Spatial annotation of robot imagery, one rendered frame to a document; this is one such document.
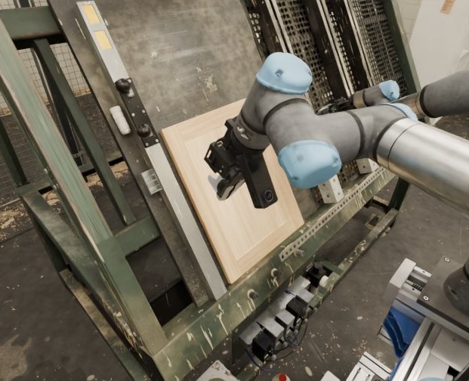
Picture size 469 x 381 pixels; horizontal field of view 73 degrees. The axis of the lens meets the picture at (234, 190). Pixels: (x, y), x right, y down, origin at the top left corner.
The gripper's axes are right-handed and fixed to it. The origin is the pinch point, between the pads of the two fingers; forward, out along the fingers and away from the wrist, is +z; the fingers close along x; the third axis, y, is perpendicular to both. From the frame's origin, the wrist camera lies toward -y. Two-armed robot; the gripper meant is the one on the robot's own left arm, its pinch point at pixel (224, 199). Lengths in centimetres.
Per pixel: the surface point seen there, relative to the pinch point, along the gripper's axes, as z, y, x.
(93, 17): -2, 63, -3
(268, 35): 6, 52, -71
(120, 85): -1.4, 38.1, 3.6
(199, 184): 26.7, 16.3, -13.5
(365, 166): 40, -12, -106
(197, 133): 19.2, 29.7, -20.7
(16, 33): 4, 68, 15
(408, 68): 24, 19, -188
